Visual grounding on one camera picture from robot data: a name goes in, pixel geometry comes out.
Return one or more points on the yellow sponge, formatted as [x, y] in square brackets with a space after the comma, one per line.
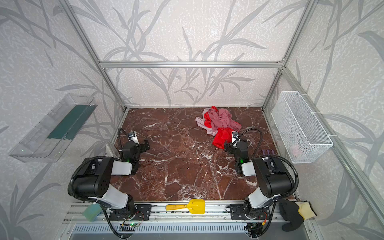
[306, 211]

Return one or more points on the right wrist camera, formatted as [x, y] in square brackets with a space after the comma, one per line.
[235, 136]

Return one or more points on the black glove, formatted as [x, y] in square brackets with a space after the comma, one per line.
[290, 212]

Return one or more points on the red cloth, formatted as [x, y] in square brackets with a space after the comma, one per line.
[223, 136]

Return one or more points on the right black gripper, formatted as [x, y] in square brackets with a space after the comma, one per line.
[234, 147]

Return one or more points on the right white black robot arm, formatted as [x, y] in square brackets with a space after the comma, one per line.
[276, 177]

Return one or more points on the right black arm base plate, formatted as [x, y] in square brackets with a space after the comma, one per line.
[246, 212]

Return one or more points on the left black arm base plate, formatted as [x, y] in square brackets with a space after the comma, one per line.
[141, 212]

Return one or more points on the dark pink cloth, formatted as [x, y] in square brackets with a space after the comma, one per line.
[222, 118]

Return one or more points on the white wire mesh basket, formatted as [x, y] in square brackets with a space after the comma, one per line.
[304, 137]

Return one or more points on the green sponge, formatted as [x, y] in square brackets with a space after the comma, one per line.
[92, 211]

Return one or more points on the light pink cloth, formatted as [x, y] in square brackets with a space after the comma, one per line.
[206, 123]

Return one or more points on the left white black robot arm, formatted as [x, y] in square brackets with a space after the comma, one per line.
[91, 181]

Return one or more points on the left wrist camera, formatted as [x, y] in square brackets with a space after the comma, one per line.
[132, 136]

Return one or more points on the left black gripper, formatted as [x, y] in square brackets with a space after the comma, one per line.
[139, 145]

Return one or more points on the purple pink toy rake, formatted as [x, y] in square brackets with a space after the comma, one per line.
[268, 152]

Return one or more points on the yellow toy shovel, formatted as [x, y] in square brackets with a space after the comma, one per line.
[195, 206]

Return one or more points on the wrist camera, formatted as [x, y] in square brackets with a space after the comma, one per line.
[235, 136]
[132, 136]

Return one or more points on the clear plastic wall shelf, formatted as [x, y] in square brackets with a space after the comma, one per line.
[49, 139]

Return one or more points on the aluminium front rail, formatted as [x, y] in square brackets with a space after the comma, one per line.
[216, 212]

